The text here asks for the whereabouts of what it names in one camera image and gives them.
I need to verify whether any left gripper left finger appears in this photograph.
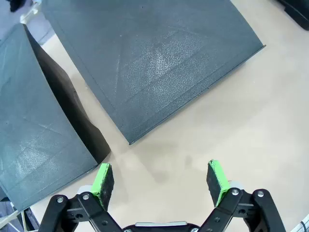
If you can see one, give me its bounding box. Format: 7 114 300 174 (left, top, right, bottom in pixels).
38 163 124 232

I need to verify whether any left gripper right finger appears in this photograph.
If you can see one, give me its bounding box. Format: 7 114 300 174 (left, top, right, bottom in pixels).
197 159 287 232

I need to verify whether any black shoe stand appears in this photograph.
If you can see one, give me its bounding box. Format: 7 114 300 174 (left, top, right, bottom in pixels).
41 0 267 145
0 23 112 211

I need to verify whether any small black leather shoe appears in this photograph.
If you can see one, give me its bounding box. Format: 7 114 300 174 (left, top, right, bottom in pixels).
276 0 309 31

